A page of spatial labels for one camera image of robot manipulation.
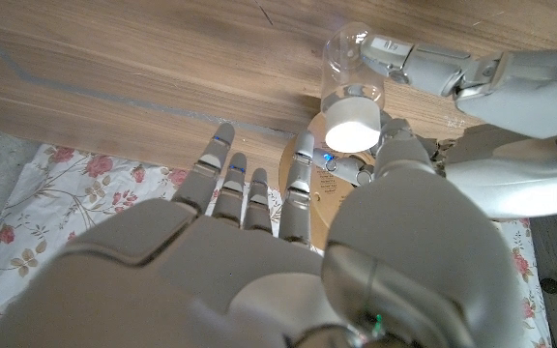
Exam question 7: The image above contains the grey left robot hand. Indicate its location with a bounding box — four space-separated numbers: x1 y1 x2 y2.
309 36 557 221

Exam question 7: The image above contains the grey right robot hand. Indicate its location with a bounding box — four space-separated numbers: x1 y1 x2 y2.
0 113 526 348

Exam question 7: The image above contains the white bottle cap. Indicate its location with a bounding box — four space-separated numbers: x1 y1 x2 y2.
324 96 382 154

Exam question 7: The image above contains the clear medicine bottle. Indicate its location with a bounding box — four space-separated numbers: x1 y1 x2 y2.
320 21 387 154

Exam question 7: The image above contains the cardboard filament reel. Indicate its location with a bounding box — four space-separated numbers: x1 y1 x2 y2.
278 113 458 250

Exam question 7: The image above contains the floral backdrop cloth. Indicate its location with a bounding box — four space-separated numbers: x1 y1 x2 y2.
0 142 553 348

